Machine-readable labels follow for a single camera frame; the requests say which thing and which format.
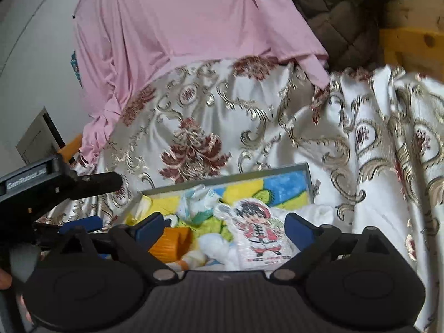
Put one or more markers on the grey wall cabinet door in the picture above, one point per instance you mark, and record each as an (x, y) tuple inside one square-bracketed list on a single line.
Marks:
[(41, 140)]

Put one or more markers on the white gauze baby cloth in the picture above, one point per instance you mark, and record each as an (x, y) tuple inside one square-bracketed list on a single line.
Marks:
[(208, 241)]

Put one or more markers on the pink hanging sheet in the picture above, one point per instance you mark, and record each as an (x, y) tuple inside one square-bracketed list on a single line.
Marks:
[(122, 45)]

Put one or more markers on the person left hand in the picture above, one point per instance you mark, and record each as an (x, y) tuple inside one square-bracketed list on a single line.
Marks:
[(6, 280)]

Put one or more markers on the brown quilted jacket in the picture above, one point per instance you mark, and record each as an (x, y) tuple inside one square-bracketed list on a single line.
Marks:
[(348, 29)]

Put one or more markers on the grey tray with cartoon lining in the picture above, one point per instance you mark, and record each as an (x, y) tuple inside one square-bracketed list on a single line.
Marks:
[(287, 188)]

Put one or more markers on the cartoon boy printed packet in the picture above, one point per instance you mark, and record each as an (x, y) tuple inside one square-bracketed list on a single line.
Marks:
[(259, 235)]

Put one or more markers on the floral satin bedspread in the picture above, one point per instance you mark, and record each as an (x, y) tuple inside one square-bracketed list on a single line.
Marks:
[(373, 142)]

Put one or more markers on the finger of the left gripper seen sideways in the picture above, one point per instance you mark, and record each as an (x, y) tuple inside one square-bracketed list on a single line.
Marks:
[(90, 224)]

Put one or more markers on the orange silicone cup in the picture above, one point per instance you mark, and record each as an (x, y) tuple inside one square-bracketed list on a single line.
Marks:
[(172, 245)]

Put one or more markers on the colourful wall poster left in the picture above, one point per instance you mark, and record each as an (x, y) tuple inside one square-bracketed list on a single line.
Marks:
[(75, 67)]

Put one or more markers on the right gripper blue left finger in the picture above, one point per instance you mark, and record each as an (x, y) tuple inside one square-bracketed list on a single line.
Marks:
[(132, 245)]

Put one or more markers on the wooden bed rail left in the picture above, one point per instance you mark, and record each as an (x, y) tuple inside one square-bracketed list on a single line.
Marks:
[(71, 149)]

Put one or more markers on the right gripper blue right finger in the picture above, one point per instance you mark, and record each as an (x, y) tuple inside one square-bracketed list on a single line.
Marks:
[(313, 243)]

